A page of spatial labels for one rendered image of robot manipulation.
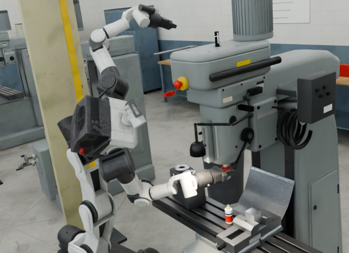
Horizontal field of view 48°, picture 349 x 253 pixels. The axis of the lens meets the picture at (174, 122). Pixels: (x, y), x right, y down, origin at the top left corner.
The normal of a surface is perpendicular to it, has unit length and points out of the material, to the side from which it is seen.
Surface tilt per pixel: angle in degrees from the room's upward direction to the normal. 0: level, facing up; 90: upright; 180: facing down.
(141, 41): 90
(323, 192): 88
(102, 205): 81
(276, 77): 90
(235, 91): 90
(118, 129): 58
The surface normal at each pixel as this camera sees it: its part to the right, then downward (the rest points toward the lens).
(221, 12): -0.78, 0.26
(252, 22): -0.21, 0.32
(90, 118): 0.64, -0.39
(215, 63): 0.61, 0.18
